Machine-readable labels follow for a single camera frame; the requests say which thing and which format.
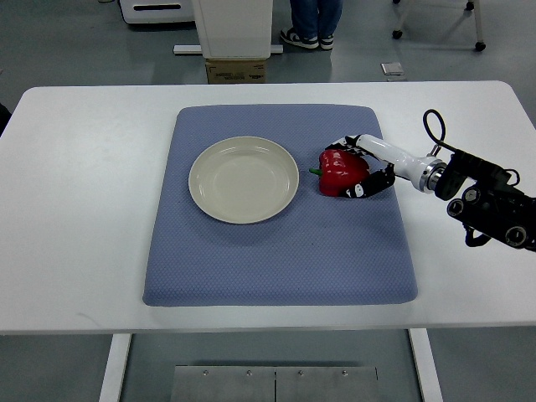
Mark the white pedestal column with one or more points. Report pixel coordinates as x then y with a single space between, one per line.
234 29

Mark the white left table leg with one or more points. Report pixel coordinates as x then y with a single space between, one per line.
114 375

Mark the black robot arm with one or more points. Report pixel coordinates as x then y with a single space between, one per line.
480 194

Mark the white right table leg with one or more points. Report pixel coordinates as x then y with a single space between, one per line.
430 389

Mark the red bell pepper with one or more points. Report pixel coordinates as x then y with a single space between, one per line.
339 171

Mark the cardboard box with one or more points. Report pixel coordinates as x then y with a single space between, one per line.
235 71

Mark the cream round plate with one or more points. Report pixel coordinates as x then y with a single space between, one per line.
243 180

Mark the white table leg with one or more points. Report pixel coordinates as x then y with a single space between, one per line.
430 389
114 375

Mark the blue textured mat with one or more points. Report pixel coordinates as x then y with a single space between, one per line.
300 248

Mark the white wheeled cart frame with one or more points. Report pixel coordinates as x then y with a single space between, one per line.
442 23

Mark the small grey floor plate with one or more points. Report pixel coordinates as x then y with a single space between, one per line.
392 69

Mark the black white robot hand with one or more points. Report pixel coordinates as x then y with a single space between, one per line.
422 172

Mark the person in blue jeans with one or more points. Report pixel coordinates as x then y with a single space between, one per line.
314 23

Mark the white machine with slot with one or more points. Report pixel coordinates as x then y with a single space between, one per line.
160 11

